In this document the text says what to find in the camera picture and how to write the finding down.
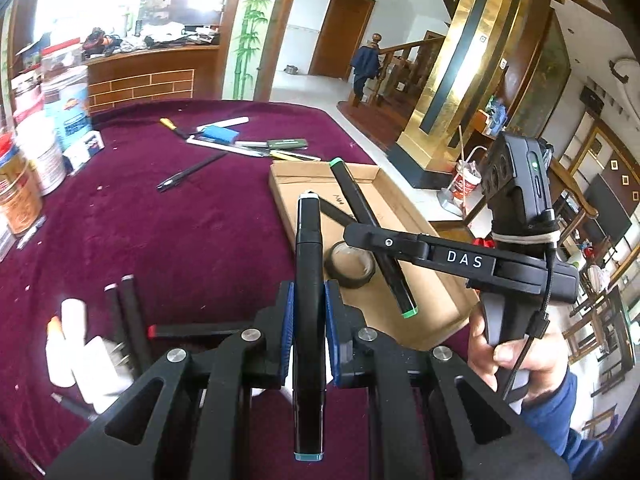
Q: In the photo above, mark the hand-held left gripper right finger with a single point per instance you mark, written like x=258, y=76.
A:
x=332, y=330

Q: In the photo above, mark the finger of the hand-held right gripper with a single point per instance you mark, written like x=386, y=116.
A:
x=390, y=243

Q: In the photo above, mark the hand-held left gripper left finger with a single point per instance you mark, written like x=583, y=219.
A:
x=286, y=330

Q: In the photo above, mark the cardboard tray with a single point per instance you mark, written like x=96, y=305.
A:
x=400, y=210

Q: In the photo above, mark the black marker teal caps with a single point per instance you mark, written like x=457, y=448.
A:
x=307, y=270

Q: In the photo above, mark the black marker green caps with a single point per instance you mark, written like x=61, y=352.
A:
x=350, y=190

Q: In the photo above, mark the person's right forearm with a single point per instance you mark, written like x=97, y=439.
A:
x=560, y=425

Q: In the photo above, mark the person's right hand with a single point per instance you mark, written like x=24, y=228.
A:
x=547, y=362

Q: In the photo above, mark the black tape roll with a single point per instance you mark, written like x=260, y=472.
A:
x=350, y=282

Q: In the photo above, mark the red cloth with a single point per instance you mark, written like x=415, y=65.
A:
x=482, y=243

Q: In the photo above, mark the black marker red cap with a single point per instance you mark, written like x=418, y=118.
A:
x=200, y=330

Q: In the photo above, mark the red white bucket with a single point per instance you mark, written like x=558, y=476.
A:
x=467, y=187

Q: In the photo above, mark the dark wooden dining chair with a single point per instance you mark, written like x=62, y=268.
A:
x=615, y=320

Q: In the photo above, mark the yellow pen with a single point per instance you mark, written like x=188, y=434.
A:
x=285, y=155

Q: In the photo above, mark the green pen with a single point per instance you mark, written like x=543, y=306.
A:
x=287, y=143

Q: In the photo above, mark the clear silver pen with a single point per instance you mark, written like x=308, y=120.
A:
x=252, y=145

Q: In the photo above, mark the dark blue jacket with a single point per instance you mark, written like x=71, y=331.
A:
x=365, y=65

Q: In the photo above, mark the black pen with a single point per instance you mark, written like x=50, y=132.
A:
x=192, y=171

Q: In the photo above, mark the gold pillar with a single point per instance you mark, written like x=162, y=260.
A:
x=450, y=60

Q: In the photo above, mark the wooden stair railing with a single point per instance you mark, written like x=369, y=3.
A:
x=410, y=50

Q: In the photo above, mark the white blue pen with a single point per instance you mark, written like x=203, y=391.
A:
x=215, y=146

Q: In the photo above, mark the blue eraser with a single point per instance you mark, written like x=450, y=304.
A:
x=222, y=133

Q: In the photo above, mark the white chalk marker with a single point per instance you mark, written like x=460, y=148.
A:
x=230, y=122

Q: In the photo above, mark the small white bottle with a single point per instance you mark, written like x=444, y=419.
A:
x=73, y=322

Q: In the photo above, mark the brown wooden door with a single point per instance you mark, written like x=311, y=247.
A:
x=340, y=35

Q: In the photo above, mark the grey pen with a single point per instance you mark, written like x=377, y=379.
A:
x=75, y=406

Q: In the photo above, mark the white bottle orange cap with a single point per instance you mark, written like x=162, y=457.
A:
x=60, y=355

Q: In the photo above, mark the bamboo painted panel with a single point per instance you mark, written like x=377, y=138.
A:
x=247, y=35

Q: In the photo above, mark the small white blue box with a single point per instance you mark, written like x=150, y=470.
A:
x=85, y=152

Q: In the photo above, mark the wooden brick pattern counter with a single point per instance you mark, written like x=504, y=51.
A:
x=150, y=80

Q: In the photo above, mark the clear jar white contents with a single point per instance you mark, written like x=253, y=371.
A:
x=42, y=160

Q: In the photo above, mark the blue white snack container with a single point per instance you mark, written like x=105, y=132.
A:
x=67, y=110

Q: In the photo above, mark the clutter pile on counter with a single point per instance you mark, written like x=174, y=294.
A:
x=160, y=35

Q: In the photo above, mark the pink bottle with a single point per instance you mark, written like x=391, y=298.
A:
x=27, y=100

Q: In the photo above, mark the clear jar red lid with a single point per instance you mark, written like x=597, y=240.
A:
x=62, y=60

